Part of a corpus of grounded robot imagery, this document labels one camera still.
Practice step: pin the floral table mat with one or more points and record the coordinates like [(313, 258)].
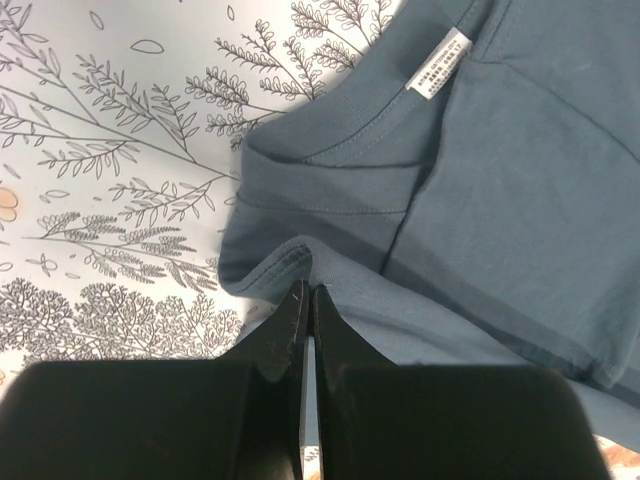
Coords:
[(121, 130)]

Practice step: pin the blue-grey t shirt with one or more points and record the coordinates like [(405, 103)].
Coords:
[(497, 223)]

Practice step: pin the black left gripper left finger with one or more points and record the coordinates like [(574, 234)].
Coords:
[(233, 417)]

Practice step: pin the white garment care label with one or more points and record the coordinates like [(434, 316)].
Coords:
[(440, 65)]

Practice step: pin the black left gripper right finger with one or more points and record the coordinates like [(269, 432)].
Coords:
[(379, 420)]

